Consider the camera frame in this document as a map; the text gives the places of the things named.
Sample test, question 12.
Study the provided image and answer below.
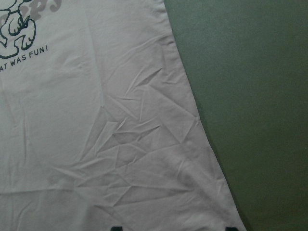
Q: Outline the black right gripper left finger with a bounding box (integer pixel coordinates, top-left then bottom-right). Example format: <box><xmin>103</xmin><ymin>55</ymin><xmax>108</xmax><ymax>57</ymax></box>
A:
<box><xmin>111</xmin><ymin>226</ymin><xmax>123</xmax><ymax>231</ymax></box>

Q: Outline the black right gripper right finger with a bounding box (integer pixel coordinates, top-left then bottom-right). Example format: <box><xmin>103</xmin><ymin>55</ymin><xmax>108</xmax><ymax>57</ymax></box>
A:
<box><xmin>225</xmin><ymin>227</ymin><xmax>238</xmax><ymax>231</ymax></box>

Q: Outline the pink Snoopy t-shirt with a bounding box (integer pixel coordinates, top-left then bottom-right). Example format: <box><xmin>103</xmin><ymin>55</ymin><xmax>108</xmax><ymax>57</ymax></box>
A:
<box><xmin>0</xmin><ymin>0</ymin><xmax>245</xmax><ymax>231</ymax></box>

